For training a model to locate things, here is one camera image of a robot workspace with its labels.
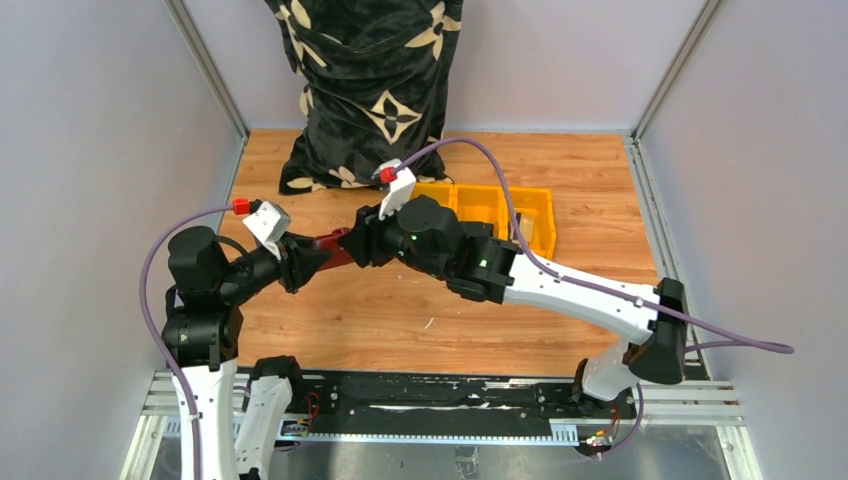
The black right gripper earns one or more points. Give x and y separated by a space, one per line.
364 243

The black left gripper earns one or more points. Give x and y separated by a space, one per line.
299 261

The red leather card holder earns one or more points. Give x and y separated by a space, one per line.
330 242

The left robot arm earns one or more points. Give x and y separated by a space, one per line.
202 332

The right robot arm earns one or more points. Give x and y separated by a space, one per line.
477 266

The beige credit card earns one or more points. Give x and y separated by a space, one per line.
526 226

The black floral blanket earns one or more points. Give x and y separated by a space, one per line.
376 85

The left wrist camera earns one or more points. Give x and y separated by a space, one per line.
267 225

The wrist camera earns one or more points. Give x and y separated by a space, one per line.
267 225
399 183

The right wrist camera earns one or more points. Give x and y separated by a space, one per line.
399 183

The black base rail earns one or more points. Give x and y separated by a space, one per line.
332 405

